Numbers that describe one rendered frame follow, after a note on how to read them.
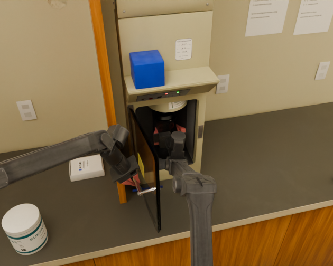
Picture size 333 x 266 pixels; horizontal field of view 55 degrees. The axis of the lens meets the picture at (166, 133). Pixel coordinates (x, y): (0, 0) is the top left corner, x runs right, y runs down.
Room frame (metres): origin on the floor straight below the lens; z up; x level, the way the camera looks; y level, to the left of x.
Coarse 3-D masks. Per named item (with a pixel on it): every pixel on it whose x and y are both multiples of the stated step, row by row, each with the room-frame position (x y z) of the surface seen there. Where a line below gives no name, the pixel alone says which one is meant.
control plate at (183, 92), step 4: (164, 92) 0.96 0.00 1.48; (168, 92) 0.97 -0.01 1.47; (172, 92) 0.98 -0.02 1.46; (176, 92) 0.98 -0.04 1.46; (180, 92) 0.99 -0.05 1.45; (184, 92) 1.01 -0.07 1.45; (140, 96) 0.94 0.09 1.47; (144, 96) 0.95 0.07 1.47; (148, 96) 0.96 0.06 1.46; (152, 96) 0.97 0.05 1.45; (156, 96) 0.98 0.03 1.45; (164, 96) 1.00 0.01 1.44; (168, 96) 1.01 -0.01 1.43; (172, 96) 1.02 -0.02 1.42; (176, 96) 1.03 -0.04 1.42; (136, 100) 0.98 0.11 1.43; (140, 100) 0.99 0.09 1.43; (144, 100) 1.00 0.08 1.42
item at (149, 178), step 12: (132, 120) 0.96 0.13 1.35; (132, 132) 0.98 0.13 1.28; (144, 144) 0.82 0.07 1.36; (144, 156) 0.83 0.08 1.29; (144, 168) 0.84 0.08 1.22; (156, 168) 0.72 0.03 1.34; (144, 180) 0.85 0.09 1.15; (156, 180) 0.72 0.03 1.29; (156, 192) 0.72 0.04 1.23; (156, 204) 0.72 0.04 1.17; (156, 216) 0.72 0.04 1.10; (156, 228) 0.73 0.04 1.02
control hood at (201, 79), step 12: (168, 72) 1.04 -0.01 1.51; (180, 72) 1.04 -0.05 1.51; (192, 72) 1.04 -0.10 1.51; (204, 72) 1.04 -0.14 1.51; (132, 84) 0.96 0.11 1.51; (168, 84) 0.95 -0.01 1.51; (180, 84) 0.95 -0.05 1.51; (192, 84) 0.96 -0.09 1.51; (204, 84) 0.97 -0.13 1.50; (216, 84) 0.99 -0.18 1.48; (132, 96) 0.93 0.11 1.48
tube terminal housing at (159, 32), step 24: (120, 24) 1.02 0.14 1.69; (144, 24) 1.04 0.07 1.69; (168, 24) 1.06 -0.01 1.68; (192, 24) 1.08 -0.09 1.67; (120, 48) 1.04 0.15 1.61; (144, 48) 1.04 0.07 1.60; (168, 48) 1.06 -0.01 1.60; (192, 48) 1.08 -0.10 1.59; (192, 96) 1.08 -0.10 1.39; (192, 168) 1.08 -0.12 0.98
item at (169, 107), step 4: (156, 104) 1.09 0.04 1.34; (160, 104) 1.08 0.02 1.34; (164, 104) 1.08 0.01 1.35; (168, 104) 1.08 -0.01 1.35; (172, 104) 1.08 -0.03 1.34; (176, 104) 1.09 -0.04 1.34; (180, 104) 1.10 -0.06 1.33; (184, 104) 1.11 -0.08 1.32; (152, 108) 1.09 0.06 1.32; (156, 108) 1.08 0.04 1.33; (160, 108) 1.08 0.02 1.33; (164, 108) 1.08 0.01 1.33; (168, 108) 1.08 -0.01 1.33; (172, 108) 1.08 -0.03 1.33; (176, 108) 1.08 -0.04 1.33; (180, 108) 1.09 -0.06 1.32
